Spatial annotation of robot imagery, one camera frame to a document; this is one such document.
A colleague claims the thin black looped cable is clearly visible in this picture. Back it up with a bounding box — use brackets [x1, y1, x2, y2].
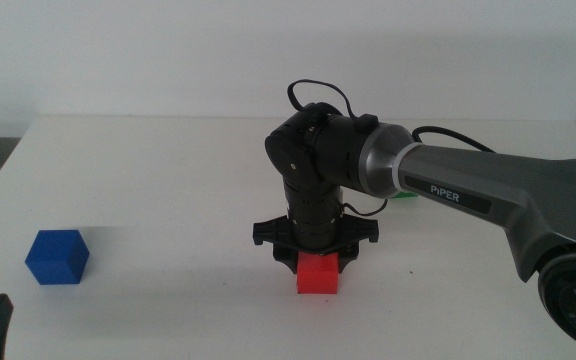
[286, 78, 360, 121]

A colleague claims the blue cube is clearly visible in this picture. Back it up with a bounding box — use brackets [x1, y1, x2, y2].
[24, 229, 91, 286]

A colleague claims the short black wrist cable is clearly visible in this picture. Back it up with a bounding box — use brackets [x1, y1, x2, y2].
[342, 198, 390, 219]

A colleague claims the red cube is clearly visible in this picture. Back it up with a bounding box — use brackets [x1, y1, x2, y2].
[296, 252, 340, 295]

